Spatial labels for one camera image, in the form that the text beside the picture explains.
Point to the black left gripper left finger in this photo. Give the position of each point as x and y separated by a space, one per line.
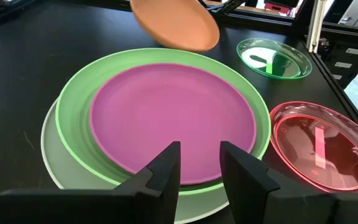
154 193

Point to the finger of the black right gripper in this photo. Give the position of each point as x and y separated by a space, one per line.
228 5

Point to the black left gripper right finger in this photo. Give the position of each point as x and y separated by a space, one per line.
247 189

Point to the orange plastic plate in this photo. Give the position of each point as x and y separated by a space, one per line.
176 21

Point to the purple plastic plate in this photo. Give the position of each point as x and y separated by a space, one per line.
166 118

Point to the large green plastic plate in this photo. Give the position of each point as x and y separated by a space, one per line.
73 118

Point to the green clear plastic plate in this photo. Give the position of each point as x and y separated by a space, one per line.
275 67

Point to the red clear plastic plate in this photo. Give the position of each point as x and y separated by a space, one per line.
322 149

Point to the large blue-grey plastic plate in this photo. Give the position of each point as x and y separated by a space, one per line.
57 168

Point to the black drawer unit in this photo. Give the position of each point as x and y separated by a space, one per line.
343 59

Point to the aluminium frame post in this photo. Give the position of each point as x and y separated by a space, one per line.
316 25

